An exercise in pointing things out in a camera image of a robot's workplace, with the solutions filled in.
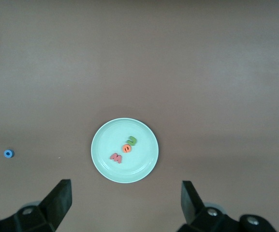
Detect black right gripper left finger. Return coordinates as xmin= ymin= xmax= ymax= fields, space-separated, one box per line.
xmin=0 ymin=179 xmax=72 ymax=232

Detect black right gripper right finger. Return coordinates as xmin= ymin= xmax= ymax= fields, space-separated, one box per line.
xmin=180 ymin=180 xmax=278 ymax=232

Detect pink foam letter w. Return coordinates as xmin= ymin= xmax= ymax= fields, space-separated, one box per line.
xmin=109 ymin=152 xmax=123 ymax=164

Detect green foam letter u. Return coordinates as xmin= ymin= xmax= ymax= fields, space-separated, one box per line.
xmin=126 ymin=136 xmax=138 ymax=147

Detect green plate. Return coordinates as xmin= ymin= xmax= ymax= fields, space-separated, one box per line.
xmin=90 ymin=117 xmax=160 ymax=184

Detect brown paper table cover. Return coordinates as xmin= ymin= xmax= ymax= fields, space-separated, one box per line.
xmin=0 ymin=0 xmax=279 ymax=232

